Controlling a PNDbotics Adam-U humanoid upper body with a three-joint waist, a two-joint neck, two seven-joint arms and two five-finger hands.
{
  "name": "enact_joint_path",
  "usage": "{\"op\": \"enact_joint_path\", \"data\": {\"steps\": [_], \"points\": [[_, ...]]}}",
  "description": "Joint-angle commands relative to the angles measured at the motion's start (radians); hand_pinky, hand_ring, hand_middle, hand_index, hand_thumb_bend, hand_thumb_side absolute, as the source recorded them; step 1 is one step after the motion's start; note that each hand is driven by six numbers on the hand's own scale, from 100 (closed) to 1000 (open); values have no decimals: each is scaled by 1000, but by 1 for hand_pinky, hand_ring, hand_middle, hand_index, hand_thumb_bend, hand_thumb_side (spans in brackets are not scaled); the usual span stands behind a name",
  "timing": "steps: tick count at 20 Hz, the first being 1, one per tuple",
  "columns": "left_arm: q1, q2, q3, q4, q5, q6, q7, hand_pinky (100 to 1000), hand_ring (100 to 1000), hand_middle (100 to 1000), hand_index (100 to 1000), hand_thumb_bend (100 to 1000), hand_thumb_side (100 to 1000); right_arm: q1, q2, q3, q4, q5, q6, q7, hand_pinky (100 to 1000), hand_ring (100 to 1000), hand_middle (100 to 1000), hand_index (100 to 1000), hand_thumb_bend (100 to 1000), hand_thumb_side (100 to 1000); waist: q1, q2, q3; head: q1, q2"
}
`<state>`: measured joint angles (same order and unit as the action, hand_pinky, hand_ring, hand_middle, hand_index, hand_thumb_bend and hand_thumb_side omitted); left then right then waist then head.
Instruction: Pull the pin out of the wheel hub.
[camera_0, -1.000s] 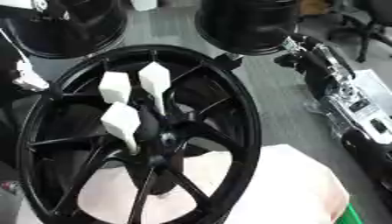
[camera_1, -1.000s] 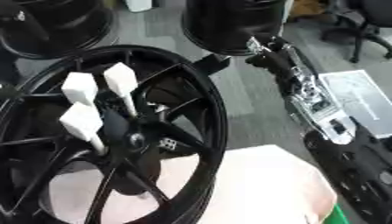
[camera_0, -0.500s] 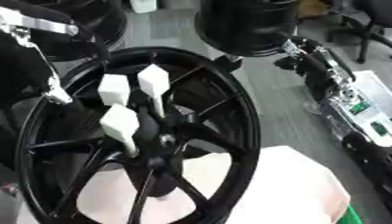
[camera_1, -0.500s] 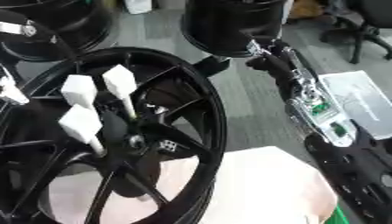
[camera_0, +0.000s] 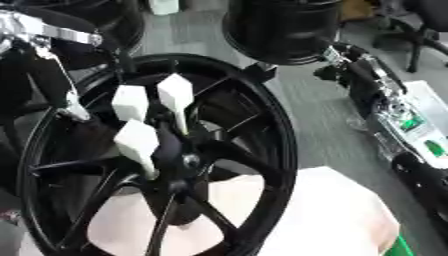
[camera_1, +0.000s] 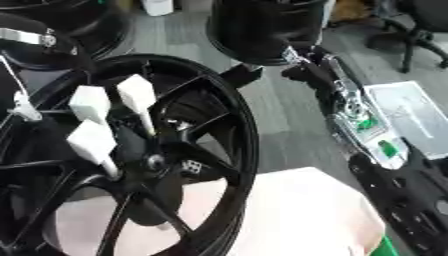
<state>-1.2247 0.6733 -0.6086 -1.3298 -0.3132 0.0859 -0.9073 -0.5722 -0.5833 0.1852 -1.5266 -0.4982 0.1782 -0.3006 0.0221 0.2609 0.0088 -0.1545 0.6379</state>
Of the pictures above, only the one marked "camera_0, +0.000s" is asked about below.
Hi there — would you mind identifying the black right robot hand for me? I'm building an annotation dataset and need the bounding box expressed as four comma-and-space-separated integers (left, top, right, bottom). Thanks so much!
313, 42, 410, 118

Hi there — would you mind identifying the black spoked wheel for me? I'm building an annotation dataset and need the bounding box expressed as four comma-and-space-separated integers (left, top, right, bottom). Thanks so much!
15, 53, 300, 256

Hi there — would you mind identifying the tan cardboard box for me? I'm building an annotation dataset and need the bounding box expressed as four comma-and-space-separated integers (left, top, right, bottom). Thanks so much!
339, 0, 375, 22

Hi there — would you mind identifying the black office chair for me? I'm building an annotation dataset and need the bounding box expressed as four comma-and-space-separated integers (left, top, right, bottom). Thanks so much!
371, 0, 448, 74

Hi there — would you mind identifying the small black block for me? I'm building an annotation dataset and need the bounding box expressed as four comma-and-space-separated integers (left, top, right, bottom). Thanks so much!
239, 61, 280, 84

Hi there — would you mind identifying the green object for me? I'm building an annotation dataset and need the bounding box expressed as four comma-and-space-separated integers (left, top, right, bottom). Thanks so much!
381, 233, 419, 256

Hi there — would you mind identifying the white container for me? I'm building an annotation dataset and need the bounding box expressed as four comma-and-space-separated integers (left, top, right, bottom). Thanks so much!
147, 0, 181, 16

